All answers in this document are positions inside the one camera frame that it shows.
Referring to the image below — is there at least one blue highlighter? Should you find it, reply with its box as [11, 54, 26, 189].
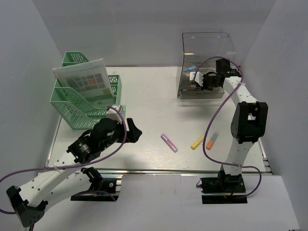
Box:
[183, 65, 197, 72]

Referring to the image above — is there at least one document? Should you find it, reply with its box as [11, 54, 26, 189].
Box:
[52, 59, 115, 103]

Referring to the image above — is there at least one purple highlighter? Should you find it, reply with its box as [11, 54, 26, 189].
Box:
[160, 134, 178, 153]

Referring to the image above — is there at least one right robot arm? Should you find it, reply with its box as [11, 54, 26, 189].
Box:
[197, 56, 268, 192]

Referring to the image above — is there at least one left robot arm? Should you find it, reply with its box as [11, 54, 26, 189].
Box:
[6, 118, 142, 228]

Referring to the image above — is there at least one clear acrylic drawer unit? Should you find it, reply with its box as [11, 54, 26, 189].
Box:
[176, 31, 236, 99]

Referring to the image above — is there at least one green file organizer rack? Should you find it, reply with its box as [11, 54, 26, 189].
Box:
[50, 51, 122, 130]

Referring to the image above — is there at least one yellow highlighter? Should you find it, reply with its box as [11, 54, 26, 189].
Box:
[191, 134, 205, 150]

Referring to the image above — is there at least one orange highlighter white cap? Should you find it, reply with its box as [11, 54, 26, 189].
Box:
[205, 132, 219, 150]

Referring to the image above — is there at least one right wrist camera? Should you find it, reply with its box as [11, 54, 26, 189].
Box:
[189, 71, 204, 87]

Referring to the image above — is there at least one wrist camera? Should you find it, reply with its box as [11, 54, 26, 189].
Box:
[189, 71, 204, 87]
[105, 104, 126, 124]

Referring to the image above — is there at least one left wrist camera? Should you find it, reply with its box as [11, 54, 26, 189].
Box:
[105, 104, 126, 124]

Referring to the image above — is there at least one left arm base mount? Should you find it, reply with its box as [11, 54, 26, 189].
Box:
[70, 175, 122, 202]

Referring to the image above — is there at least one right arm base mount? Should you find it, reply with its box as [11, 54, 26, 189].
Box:
[196, 177, 248, 205]

